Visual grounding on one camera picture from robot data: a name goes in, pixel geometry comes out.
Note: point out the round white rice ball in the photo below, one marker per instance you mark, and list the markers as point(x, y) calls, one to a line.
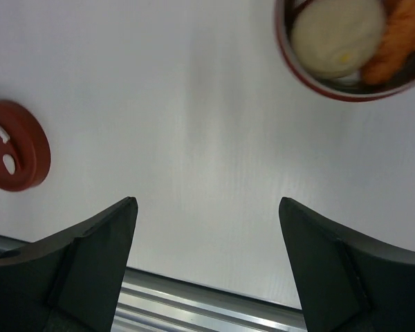
point(334, 39)

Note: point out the orange fried food piece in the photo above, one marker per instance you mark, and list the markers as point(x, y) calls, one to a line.
point(397, 43)

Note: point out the round metal bowl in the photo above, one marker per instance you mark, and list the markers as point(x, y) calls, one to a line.
point(346, 89)

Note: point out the red round bowl lid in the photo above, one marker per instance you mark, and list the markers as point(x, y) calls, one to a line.
point(24, 149)

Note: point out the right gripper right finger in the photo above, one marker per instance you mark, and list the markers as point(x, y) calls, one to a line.
point(346, 280)

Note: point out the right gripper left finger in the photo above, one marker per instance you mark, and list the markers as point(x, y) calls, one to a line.
point(71, 280)

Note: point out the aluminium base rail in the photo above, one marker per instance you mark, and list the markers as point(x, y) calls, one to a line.
point(149, 302)

